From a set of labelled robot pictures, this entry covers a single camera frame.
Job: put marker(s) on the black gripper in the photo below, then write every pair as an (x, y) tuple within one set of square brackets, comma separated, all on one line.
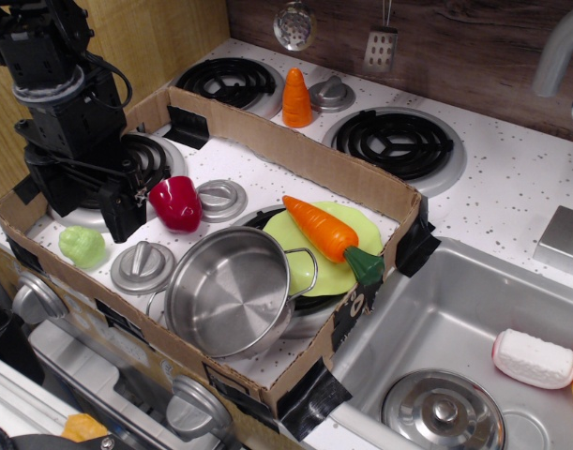
[(72, 160)]

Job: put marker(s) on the orange toy carrot green top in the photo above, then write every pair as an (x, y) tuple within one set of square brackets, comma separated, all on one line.
[(336, 240)]

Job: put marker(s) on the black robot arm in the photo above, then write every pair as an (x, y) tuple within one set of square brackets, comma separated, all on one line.
[(44, 46)]

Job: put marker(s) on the light green plastic plate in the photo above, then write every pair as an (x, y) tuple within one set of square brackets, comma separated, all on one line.
[(368, 233)]

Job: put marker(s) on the black burner under plate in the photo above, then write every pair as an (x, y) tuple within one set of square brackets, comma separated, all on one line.
[(309, 314)]

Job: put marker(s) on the red toy bell pepper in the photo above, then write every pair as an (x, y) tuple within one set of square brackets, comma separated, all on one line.
[(177, 204)]

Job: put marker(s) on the black burner front left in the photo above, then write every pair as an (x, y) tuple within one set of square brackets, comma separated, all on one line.
[(157, 158)]

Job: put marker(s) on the light green toy vegetable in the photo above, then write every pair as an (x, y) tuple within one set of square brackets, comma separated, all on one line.
[(85, 247)]

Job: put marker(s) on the silver stove knob front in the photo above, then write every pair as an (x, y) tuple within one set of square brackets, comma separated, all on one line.
[(143, 268)]

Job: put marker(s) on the silver stove knob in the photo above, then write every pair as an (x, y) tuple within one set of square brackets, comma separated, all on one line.
[(332, 95), (221, 200), (143, 268)]

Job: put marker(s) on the silver stove knob centre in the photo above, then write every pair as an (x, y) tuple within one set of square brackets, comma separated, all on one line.
[(221, 200)]

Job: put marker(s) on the cardboard fence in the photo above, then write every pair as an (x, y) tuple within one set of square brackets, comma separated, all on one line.
[(277, 396)]

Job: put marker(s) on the silver oven knob left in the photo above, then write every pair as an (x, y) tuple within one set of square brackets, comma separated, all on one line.
[(35, 301)]

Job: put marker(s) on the silver oven knob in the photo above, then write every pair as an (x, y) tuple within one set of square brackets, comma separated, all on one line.
[(35, 301), (193, 411)]

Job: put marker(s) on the stainless steel pot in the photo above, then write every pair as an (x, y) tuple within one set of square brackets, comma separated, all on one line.
[(229, 295)]

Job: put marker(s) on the orange toy cone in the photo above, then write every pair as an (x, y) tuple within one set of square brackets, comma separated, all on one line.
[(296, 107)]

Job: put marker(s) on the silver oven knob right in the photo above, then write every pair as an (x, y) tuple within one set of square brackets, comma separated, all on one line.
[(193, 411)]

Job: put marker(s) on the yellow orange toy piece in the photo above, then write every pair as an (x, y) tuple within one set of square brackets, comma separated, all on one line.
[(82, 427)]

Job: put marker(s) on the silver stove knob back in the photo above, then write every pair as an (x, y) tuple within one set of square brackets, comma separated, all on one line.
[(332, 95)]

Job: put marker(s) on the hanging silver strainer spoon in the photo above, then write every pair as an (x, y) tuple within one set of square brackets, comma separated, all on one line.
[(295, 26)]

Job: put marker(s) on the hanging silver spatula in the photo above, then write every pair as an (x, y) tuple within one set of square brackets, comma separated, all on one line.
[(381, 44)]

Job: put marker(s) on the black burner back right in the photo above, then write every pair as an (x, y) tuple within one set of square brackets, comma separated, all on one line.
[(417, 147)]

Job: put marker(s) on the stainless steel sink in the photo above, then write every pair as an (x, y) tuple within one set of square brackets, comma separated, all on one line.
[(447, 316)]

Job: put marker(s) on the steel pot lid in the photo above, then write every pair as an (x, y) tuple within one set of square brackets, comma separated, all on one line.
[(440, 409)]

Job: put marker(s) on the white and red toy food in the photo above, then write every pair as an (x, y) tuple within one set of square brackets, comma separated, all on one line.
[(532, 361)]

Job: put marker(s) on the silver faucet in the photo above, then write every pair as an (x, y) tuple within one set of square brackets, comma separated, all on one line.
[(554, 59)]

